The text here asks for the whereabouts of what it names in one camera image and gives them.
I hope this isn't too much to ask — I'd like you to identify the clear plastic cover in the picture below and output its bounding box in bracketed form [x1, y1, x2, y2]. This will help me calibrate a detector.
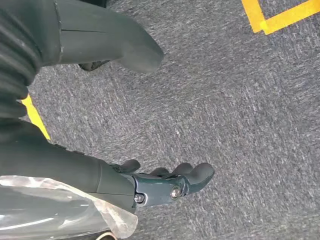
[0, 174, 139, 240]

